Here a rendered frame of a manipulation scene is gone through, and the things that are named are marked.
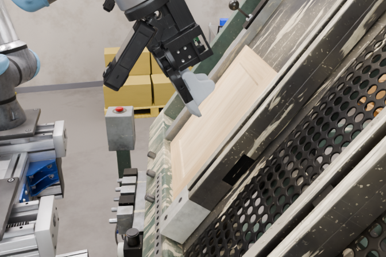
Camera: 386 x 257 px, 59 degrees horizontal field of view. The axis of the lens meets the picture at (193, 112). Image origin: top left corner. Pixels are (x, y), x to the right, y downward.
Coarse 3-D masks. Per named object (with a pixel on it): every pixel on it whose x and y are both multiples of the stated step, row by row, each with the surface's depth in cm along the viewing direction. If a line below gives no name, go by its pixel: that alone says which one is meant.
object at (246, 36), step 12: (276, 0) 123; (264, 12) 124; (252, 24) 125; (240, 36) 129; (252, 36) 127; (240, 48) 129; (228, 60) 130; (216, 72) 131; (180, 120) 138; (168, 132) 141
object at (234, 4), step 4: (232, 0) 118; (236, 0) 118; (232, 4) 118; (236, 4) 118; (232, 8) 119; (236, 8) 119; (244, 12) 123; (248, 16) 125; (252, 16) 126; (248, 20) 126
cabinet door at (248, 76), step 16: (240, 64) 120; (256, 64) 107; (224, 80) 124; (240, 80) 112; (256, 80) 101; (208, 96) 130; (224, 96) 116; (240, 96) 105; (256, 96) 95; (208, 112) 121; (224, 112) 109; (240, 112) 98; (192, 128) 126; (208, 128) 113; (224, 128) 102; (176, 144) 131; (192, 144) 118; (208, 144) 106; (176, 160) 122; (192, 160) 110; (176, 176) 113; (192, 176) 102; (176, 192) 106
